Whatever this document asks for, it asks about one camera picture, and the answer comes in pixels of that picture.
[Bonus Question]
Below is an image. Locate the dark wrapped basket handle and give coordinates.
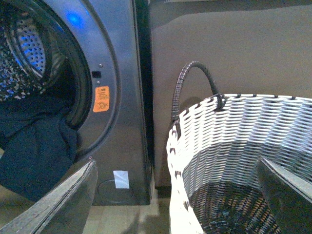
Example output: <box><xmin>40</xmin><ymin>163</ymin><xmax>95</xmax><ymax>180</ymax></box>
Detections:
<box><xmin>171</xmin><ymin>60</ymin><xmax>226</xmax><ymax>122</ymax></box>

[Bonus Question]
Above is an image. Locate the grey front-load washing machine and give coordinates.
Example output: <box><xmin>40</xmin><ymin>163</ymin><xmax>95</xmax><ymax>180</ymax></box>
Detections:
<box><xmin>0</xmin><ymin>0</ymin><xmax>153</xmax><ymax>205</ymax></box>

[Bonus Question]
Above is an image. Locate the dark navy garment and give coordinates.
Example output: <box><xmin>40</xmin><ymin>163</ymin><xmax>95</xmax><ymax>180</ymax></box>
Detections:
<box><xmin>0</xmin><ymin>97</ymin><xmax>77</xmax><ymax>201</ymax></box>

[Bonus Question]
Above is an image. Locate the white woven laundry basket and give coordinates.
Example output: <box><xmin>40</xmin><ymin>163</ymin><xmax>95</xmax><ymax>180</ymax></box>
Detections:
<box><xmin>167</xmin><ymin>94</ymin><xmax>312</xmax><ymax>234</ymax></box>

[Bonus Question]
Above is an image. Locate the orange warning sticker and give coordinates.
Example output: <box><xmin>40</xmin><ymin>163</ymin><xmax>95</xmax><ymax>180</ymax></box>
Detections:
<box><xmin>93</xmin><ymin>86</ymin><xmax>110</xmax><ymax>113</ymax></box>

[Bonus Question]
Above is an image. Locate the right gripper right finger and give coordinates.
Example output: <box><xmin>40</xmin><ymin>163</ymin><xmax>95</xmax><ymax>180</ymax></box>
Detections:
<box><xmin>257</xmin><ymin>157</ymin><xmax>312</xmax><ymax>234</ymax></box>

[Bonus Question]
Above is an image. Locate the white label sticker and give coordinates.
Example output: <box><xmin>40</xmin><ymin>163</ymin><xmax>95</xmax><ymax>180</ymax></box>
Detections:
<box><xmin>113</xmin><ymin>170</ymin><xmax>130</xmax><ymax>189</ymax></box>

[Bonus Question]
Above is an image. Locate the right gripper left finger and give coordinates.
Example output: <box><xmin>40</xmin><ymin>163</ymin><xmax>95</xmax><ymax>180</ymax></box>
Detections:
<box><xmin>0</xmin><ymin>159</ymin><xmax>98</xmax><ymax>234</ymax></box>

